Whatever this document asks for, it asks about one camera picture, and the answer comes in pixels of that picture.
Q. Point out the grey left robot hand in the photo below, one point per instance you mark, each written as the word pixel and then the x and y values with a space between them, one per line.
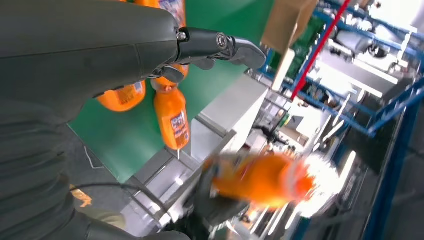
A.
pixel 82 49

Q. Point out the blue metal rack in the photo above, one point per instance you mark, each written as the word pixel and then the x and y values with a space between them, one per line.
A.
pixel 387 185

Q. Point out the green plastic crate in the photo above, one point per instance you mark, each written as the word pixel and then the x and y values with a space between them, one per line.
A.
pixel 304 49

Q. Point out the red metal bar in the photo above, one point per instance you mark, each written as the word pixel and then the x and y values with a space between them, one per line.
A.
pixel 318 49

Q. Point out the cardboard box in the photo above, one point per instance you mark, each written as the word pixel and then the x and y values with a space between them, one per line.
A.
pixel 285 23

